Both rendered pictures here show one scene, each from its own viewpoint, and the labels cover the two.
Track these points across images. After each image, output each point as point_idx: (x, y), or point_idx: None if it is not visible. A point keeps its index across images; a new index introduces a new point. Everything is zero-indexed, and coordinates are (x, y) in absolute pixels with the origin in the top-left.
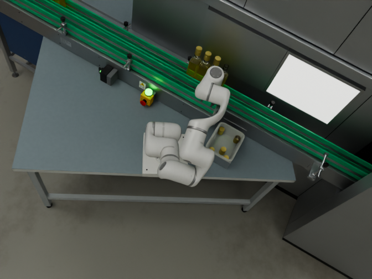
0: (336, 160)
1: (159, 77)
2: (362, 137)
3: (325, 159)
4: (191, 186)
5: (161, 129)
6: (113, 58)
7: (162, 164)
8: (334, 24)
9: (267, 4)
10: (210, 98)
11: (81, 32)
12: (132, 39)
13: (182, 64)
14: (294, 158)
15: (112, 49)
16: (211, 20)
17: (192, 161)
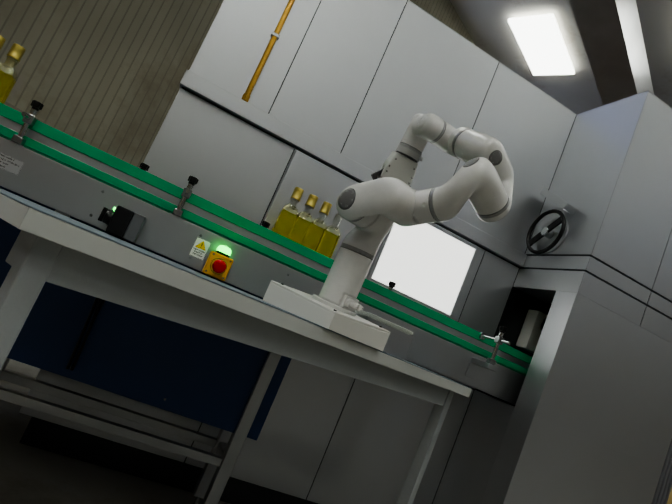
0: (494, 343)
1: (244, 225)
2: (485, 330)
3: (482, 349)
4: (508, 208)
5: None
6: (140, 195)
7: (467, 162)
8: (437, 169)
9: (368, 148)
10: (447, 127)
11: (71, 140)
12: None
13: None
14: (447, 363)
15: (148, 173)
16: (299, 166)
17: (504, 154)
